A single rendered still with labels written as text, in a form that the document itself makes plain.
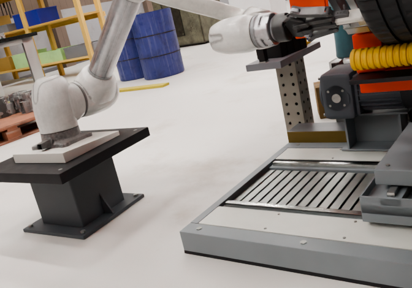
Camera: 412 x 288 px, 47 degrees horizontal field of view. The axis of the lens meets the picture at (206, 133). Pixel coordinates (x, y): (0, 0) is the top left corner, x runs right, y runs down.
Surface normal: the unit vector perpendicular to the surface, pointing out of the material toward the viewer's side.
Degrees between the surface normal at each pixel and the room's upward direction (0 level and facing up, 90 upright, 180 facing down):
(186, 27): 90
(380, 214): 90
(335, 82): 90
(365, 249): 0
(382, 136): 90
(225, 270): 0
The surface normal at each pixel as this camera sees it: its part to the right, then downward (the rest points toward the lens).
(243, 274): -0.22, -0.94
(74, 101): 0.81, -0.07
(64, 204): -0.51, 0.33
